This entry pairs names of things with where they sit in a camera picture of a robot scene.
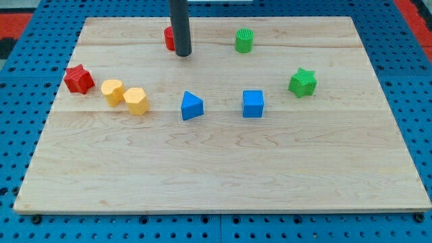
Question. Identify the yellow hexagon block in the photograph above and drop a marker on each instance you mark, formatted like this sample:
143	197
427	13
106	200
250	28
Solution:
136	101

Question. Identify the green star block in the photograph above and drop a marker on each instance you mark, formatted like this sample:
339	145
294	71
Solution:
303	83

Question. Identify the yellow heart block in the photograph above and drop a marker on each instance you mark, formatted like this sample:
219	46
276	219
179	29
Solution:
113	91

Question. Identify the red star block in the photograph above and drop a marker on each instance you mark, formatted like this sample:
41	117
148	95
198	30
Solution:
78	79

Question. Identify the blue triangle block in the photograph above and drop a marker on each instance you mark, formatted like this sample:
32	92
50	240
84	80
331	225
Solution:
192	106

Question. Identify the blue cube block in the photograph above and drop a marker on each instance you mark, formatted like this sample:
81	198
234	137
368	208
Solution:
253	103

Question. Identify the wooden board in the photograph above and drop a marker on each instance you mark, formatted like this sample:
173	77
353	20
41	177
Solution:
337	151

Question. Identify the green cylinder block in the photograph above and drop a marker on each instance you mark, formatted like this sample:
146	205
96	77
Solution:
244	40

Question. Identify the red cylinder block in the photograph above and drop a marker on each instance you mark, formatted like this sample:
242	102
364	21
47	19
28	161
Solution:
169	39

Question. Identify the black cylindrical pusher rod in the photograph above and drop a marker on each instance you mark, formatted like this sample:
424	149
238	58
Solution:
179	17

